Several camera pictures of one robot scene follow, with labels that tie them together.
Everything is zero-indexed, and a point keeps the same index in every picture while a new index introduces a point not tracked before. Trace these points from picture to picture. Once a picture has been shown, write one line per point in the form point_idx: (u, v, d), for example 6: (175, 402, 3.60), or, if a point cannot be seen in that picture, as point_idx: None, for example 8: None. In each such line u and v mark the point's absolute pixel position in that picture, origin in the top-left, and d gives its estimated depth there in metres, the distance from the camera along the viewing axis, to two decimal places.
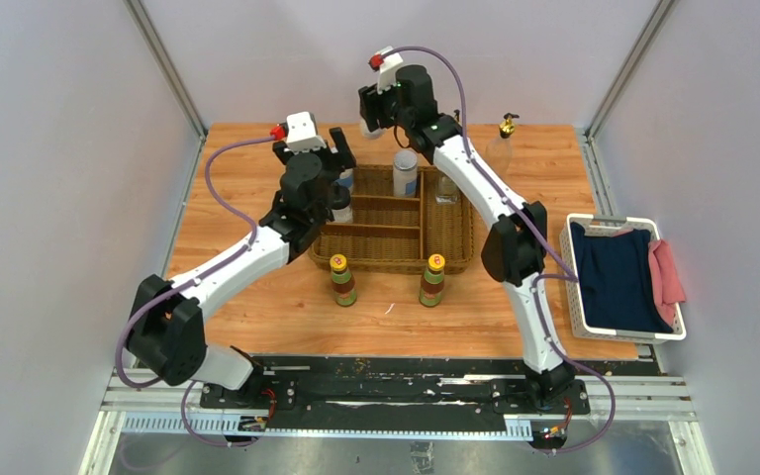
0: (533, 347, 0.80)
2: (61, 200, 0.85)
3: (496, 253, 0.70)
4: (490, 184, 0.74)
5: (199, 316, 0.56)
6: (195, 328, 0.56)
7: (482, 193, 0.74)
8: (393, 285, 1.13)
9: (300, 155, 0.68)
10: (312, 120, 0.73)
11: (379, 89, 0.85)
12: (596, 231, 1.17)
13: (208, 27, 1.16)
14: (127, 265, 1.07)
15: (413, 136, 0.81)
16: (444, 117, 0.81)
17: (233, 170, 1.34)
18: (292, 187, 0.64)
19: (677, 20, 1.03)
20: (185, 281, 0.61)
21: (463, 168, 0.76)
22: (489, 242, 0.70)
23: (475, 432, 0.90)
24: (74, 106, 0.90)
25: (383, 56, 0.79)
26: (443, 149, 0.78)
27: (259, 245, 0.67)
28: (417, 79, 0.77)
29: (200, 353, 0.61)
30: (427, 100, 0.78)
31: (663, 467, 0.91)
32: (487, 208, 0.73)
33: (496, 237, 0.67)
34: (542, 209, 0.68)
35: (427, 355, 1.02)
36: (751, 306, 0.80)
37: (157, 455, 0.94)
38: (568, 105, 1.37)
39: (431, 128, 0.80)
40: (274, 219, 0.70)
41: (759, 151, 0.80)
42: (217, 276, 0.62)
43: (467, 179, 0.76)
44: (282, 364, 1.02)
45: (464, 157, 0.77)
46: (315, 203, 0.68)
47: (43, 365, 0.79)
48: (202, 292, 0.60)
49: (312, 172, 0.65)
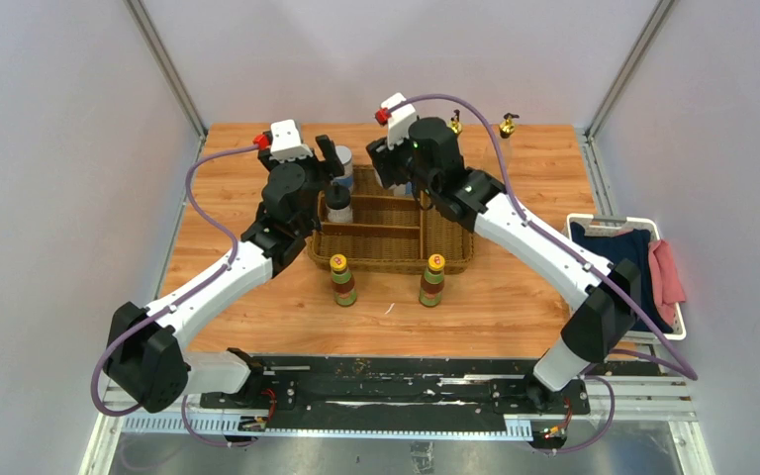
0: (559, 377, 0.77)
2: (61, 200, 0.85)
3: (585, 332, 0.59)
4: (564, 250, 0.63)
5: (175, 345, 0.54)
6: (171, 357, 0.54)
7: (554, 263, 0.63)
8: (393, 285, 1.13)
9: (283, 165, 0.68)
10: (297, 128, 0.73)
11: (390, 143, 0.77)
12: (596, 231, 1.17)
13: (208, 27, 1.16)
14: (127, 265, 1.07)
15: (443, 203, 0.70)
16: (478, 175, 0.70)
17: (232, 170, 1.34)
18: (273, 199, 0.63)
19: (677, 20, 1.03)
20: (161, 308, 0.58)
21: (523, 237, 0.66)
22: (578, 321, 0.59)
23: (475, 432, 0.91)
24: (74, 107, 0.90)
25: (390, 110, 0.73)
26: (489, 216, 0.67)
27: (240, 263, 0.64)
28: (438, 138, 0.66)
29: (183, 380, 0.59)
30: (454, 157, 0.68)
31: (663, 467, 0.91)
32: (568, 280, 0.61)
33: (589, 313, 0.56)
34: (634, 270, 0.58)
35: (427, 355, 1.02)
36: (751, 306, 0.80)
37: (156, 456, 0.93)
38: (568, 105, 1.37)
39: (465, 190, 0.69)
40: (256, 233, 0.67)
41: (759, 151, 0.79)
42: (194, 301, 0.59)
43: (529, 247, 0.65)
44: (282, 364, 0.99)
45: (520, 221, 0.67)
46: (301, 215, 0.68)
47: (43, 366, 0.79)
48: (178, 319, 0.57)
49: (294, 184, 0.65)
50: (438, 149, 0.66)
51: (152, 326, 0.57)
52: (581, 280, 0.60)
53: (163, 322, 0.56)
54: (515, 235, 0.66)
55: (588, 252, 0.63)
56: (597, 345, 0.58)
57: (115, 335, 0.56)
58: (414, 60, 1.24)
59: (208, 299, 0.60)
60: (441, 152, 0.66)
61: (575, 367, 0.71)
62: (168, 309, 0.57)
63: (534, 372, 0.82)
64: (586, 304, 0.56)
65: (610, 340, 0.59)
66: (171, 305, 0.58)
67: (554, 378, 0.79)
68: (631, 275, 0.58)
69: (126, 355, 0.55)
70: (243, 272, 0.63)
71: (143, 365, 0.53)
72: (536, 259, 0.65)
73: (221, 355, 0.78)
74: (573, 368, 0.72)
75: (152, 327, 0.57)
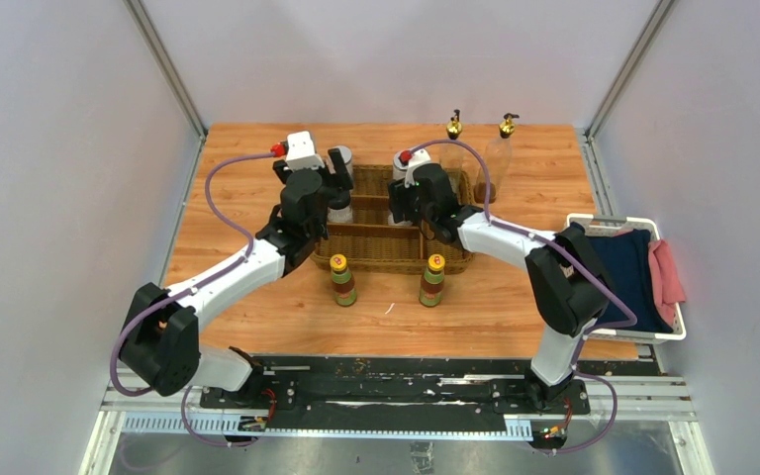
0: (554, 369, 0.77)
2: (61, 200, 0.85)
3: (545, 299, 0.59)
4: (516, 230, 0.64)
5: (194, 325, 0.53)
6: (190, 336, 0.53)
7: (510, 243, 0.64)
8: (393, 284, 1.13)
9: (301, 170, 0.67)
10: (313, 139, 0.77)
11: (407, 182, 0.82)
12: (595, 231, 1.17)
13: (209, 26, 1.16)
14: (127, 266, 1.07)
15: (437, 229, 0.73)
16: (467, 208, 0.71)
17: (233, 171, 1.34)
18: (292, 200, 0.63)
19: (677, 20, 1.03)
20: (181, 290, 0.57)
21: (486, 232, 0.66)
22: (538, 289, 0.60)
23: (475, 432, 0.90)
24: (75, 106, 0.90)
25: (414, 151, 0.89)
26: (466, 226, 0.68)
27: (256, 256, 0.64)
28: (434, 178, 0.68)
29: (195, 363, 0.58)
30: (451, 192, 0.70)
31: (663, 467, 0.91)
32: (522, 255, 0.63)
33: (533, 270, 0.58)
34: (577, 232, 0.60)
35: (427, 355, 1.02)
36: (750, 306, 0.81)
37: (157, 456, 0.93)
38: (568, 105, 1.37)
39: (454, 217, 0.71)
40: (270, 232, 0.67)
41: None
42: (213, 286, 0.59)
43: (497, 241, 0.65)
44: (282, 364, 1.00)
45: (483, 222, 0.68)
46: (313, 218, 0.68)
47: (43, 366, 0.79)
48: (198, 301, 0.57)
49: (312, 187, 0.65)
50: (432, 187, 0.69)
51: (170, 307, 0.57)
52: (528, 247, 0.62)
53: (183, 303, 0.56)
54: (482, 236, 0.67)
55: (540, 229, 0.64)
56: (562, 311, 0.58)
57: (134, 316, 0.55)
58: (414, 60, 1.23)
59: (227, 286, 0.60)
60: (437, 190, 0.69)
61: (565, 351, 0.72)
62: (190, 290, 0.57)
63: (531, 366, 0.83)
64: (527, 260, 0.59)
65: (579, 309, 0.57)
66: (193, 287, 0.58)
67: (549, 371, 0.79)
68: (574, 236, 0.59)
69: (140, 336, 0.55)
70: (259, 266, 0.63)
71: (160, 344, 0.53)
72: (510, 254, 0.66)
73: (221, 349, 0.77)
74: (563, 353, 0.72)
75: (171, 308, 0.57)
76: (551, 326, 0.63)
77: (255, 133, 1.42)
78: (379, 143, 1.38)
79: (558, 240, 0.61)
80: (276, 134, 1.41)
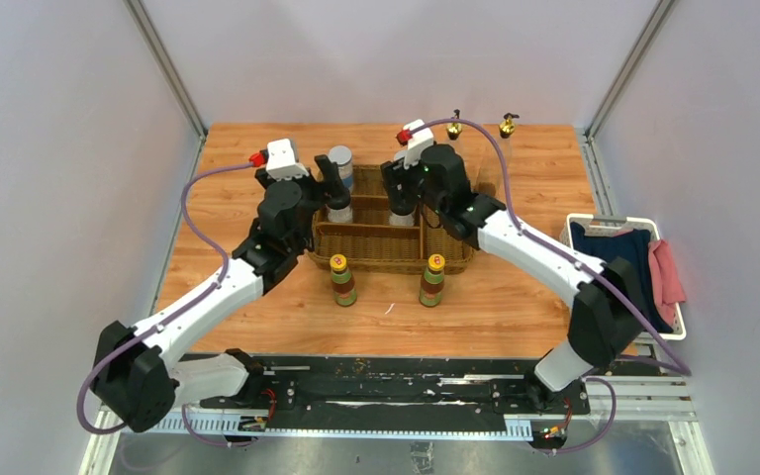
0: (558, 378, 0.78)
2: (61, 200, 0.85)
3: (586, 332, 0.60)
4: (556, 251, 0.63)
5: (160, 365, 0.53)
6: (157, 377, 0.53)
7: (547, 264, 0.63)
8: (393, 284, 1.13)
9: (278, 182, 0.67)
10: (292, 146, 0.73)
11: (406, 164, 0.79)
12: (595, 231, 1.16)
13: (209, 26, 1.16)
14: (127, 266, 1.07)
15: (450, 223, 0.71)
16: (483, 196, 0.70)
17: (234, 171, 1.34)
18: (269, 214, 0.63)
19: (677, 20, 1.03)
20: (148, 328, 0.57)
21: (521, 245, 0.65)
22: (579, 323, 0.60)
23: (474, 432, 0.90)
24: (75, 106, 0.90)
25: (414, 131, 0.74)
26: (488, 229, 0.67)
27: (231, 280, 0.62)
28: (448, 164, 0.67)
29: (171, 398, 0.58)
30: (463, 181, 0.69)
31: (663, 466, 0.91)
32: (562, 281, 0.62)
33: (582, 308, 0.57)
34: (626, 265, 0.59)
35: (427, 355, 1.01)
36: (749, 306, 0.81)
37: (156, 456, 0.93)
38: (567, 105, 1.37)
39: (468, 210, 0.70)
40: (247, 248, 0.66)
41: (759, 151, 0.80)
42: (182, 321, 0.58)
43: (529, 256, 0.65)
44: (282, 364, 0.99)
45: (516, 231, 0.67)
46: (294, 233, 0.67)
47: (44, 366, 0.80)
48: (165, 339, 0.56)
49: (290, 201, 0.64)
50: (445, 174, 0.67)
51: (140, 345, 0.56)
52: (573, 277, 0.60)
53: (149, 342, 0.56)
54: (513, 245, 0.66)
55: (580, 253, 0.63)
56: (602, 347, 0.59)
57: (102, 355, 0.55)
58: (413, 60, 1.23)
59: (198, 318, 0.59)
60: (451, 178, 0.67)
61: (577, 368, 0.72)
62: (156, 329, 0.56)
63: (535, 371, 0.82)
64: (577, 298, 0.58)
65: (616, 343, 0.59)
66: (159, 325, 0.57)
67: (554, 378, 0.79)
68: (622, 269, 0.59)
69: (111, 376, 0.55)
70: (234, 291, 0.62)
71: (129, 386, 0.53)
72: (540, 272, 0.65)
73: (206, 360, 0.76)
74: (574, 368, 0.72)
75: (140, 346, 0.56)
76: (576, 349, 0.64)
77: (255, 133, 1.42)
78: (378, 143, 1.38)
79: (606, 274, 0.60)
80: (276, 134, 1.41)
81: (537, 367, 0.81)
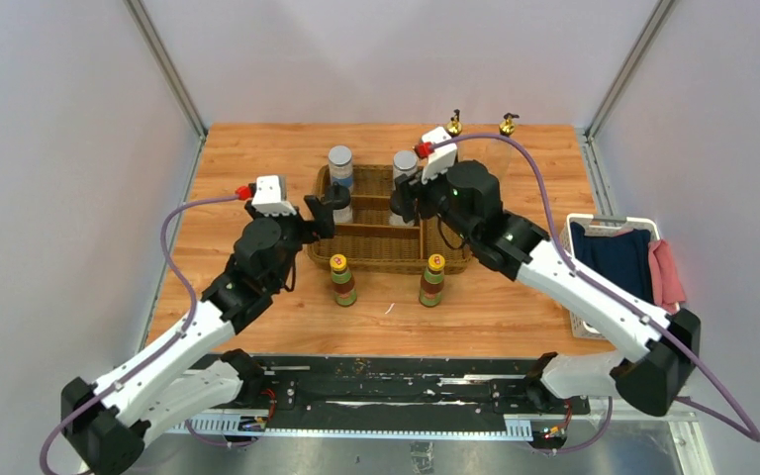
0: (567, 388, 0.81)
2: (61, 200, 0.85)
3: (644, 387, 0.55)
4: (617, 300, 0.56)
5: (120, 427, 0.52)
6: (118, 438, 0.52)
7: (609, 315, 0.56)
8: (393, 284, 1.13)
9: (256, 219, 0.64)
10: (281, 183, 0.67)
11: (423, 178, 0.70)
12: (595, 231, 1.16)
13: (209, 26, 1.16)
14: (127, 266, 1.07)
15: (484, 251, 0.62)
16: (519, 219, 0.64)
17: (234, 171, 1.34)
18: (245, 253, 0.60)
19: (678, 20, 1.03)
20: (108, 385, 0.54)
21: (573, 288, 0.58)
22: (638, 379, 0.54)
23: (475, 432, 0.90)
24: (75, 106, 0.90)
25: (435, 144, 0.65)
26: (535, 266, 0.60)
27: (196, 329, 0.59)
28: (484, 187, 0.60)
29: (138, 450, 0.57)
30: (496, 205, 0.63)
31: (663, 467, 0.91)
32: (624, 334, 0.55)
33: (649, 369, 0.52)
34: (695, 322, 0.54)
35: (427, 355, 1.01)
36: (749, 306, 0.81)
37: (156, 456, 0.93)
38: (567, 105, 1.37)
39: (505, 237, 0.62)
40: (218, 289, 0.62)
41: (758, 152, 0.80)
42: (142, 376, 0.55)
43: (587, 302, 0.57)
44: (282, 364, 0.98)
45: (567, 269, 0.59)
46: (269, 272, 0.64)
47: (45, 366, 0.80)
48: (124, 398, 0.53)
49: (267, 241, 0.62)
50: (481, 198, 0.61)
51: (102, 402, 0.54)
52: (639, 334, 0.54)
53: (108, 402, 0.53)
54: (561, 286, 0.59)
55: (641, 303, 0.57)
56: (660, 403, 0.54)
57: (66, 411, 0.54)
58: (413, 59, 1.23)
59: (158, 372, 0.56)
60: (487, 202, 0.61)
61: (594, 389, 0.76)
62: (114, 388, 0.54)
63: (541, 379, 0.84)
64: (646, 359, 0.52)
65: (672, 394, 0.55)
66: (118, 382, 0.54)
67: (560, 385, 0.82)
68: (692, 326, 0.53)
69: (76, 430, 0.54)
70: (200, 339, 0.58)
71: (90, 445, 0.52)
72: (596, 318, 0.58)
73: (184, 385, 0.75)
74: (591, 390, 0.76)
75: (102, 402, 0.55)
76: (619, 395, 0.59)
77: (255, 133, 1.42)
78: (378, 143, 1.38)
79: (672, 330, 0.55)
80: (276, 134, 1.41)
81: (543, 375, 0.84)
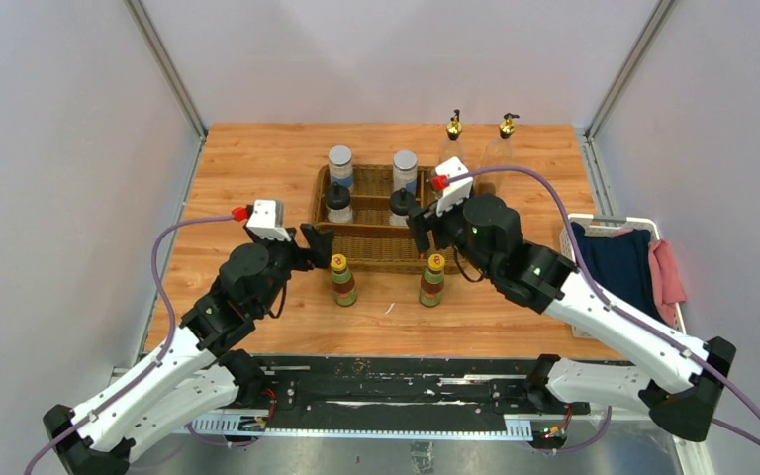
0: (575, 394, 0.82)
2: (61, 200, 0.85)
3: (686, 419, 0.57)
4: (657, 335, 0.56)
5: (92, 457, 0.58)
6: (91, 464, 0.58)
7: (649, 351, 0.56)
8: (393, 284, 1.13)
9: (248, 243, 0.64)
10: (276, 209, 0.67)
11: (437, 211, 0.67)
12: (596, 231, 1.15)
13: (209, 26, 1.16)
14: (127, 266, 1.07)
15: (513, 288, 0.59)
16: (542, 248, 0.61)
17: (234, 170, 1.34)
18: (230, 278, 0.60)
19: (678, 20, 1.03)
20: (86, 414, 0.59)
21: (611, 324, 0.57)
22: (678, 409, 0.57)
23: (475, 432, 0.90)
24: (75, 106, 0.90)
25: (451, 180, 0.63)
26: (569, 302, 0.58)
27: (172, 357, 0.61)
28: (505, 224, 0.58)
29: (120, 465, 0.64)
30: (517, 238, 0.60)
31: (663, 466, 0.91)
32: (666, 370, 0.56)
33: (694, 404, 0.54)
34: (732, 350, 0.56)
35: (427, 355, 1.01)
36: (749, 306, 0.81)
37: (157, 456, 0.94)
38: (567, 105, 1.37)
39: (532, 271, 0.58)
40: (198, 313, 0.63)
41: (759, 151, 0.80)
42: (116, 407, 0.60)
43: (625, 338, 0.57)
44: (282, 363, 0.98)
45: (602, 304, 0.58)
46: (253, 299, 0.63)
47: (46, 366, 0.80)
48: (98, 428, 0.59)
49: (254, 267, 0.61)
50: (503, 234, 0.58)
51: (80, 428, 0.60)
52: (683, 371, 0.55)
53: (83, 431, 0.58)
54: (598, 323, 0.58)
55: (678, 334, 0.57)
56: (700, 428, 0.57)
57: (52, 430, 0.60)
58: (414, 59, 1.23)
59: (131, 403, 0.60)
60: (508, 237, 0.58)
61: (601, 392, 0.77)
62: (88, 419, 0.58)
63: (549, 385, 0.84)
64: (693, 394, 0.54)
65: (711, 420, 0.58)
66: (92, 414, 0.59)
67: (566, 391, 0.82)
68: (730, 355, 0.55)
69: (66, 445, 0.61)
70: (174, 369, 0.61)
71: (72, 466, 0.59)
72: (633, 352, 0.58)
73: (180, 391, 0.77)
74: (598, 393, 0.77)
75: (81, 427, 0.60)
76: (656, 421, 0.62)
77: (255, 133, 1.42)
78: (378, 143, 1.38)
79: (712, 360, 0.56)
80: (276, 134, 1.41)
81: (551, 380, 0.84)
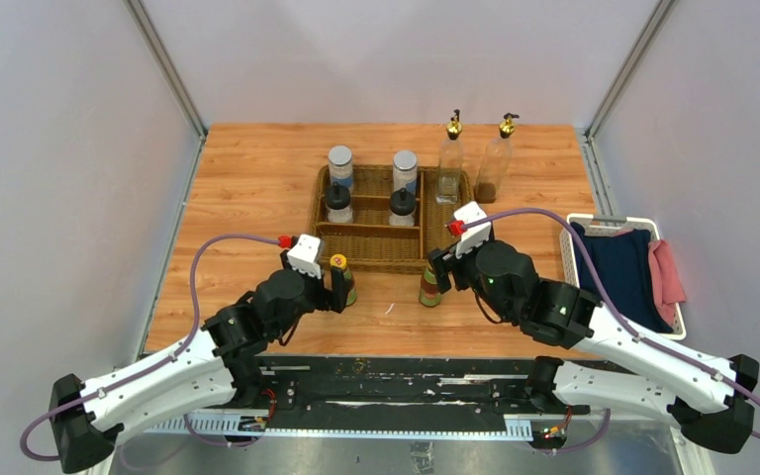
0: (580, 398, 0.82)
2: (61, 200, 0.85)
3: (722, 436, 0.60)
4: (688, 362, 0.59)
5: (88, 435, 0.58)
6: (84, 442, 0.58)
7: (683, 378, 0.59)
8: (393, 284, 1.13)
9: (286, 268, 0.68)
10: (320, 246, 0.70)
11: (458, 253, 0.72)
12: (595, 231, 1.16)
13: (209, 27, 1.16)
14: (126, 266, 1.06)
15: (539, 330, 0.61)
16: (561, 284, 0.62)
17: (233, 170, 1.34)
18: (264, 296, 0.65)
19: (677, 20, 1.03)
20: (94, 390, 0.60)
21: (640, 354, 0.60)
22: (712, 427, 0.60)
23: (475, 432, 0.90)
24: (75, 106, 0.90)
25: (468, 226, 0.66)
26: (599, 338, 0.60)
27: (187, 356, 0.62)
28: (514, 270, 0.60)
29: (107, 450, 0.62)
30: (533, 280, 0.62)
31: (663, 466, 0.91)
32: (700, 395, 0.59)
33: (732, 424, 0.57)
34: (756, 366, 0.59)
35: (427, 355, 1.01)
36: (750, 307, 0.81)
37: (156, 456, 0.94)
38: (568, 105, 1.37)
39: (555, 311, 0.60)
40: (220, 323, 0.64)
41: (759, 150, 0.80)
42: (126, 390, 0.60)
43: (655, 366, 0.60)
44: (282, 363, 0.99)
45: (630, 336, 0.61)
46: (278, 321, 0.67)
47: (45, 365, 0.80)
48: (103, 406, 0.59)
49: (290, 293, 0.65)
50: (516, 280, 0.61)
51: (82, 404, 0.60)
52: (716, 394, 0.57)
53: (88, 407, 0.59)
54: (627, 354, 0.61)
55: (706, 357, 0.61)
56: (734, 444, 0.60)
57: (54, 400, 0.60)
58: (413, 59, 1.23)
59: (141, 389, 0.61)
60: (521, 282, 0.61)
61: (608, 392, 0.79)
62: (97, 395, 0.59)
63: (554, 391, 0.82)
64: (732, 417, 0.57)
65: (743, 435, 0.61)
66: (102, 391, 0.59)
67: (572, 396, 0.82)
68: (755, 372, 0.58)
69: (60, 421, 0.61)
70: (187, 367, 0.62)
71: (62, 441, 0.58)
72: (665, 378, 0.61)
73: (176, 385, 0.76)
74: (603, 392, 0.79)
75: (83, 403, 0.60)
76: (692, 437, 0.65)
77: (255, 133, 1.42)
78: (378, 143, 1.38)
79: (739, 378, 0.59)
80: (276, 134, 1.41)
81: (558, 387, 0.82)
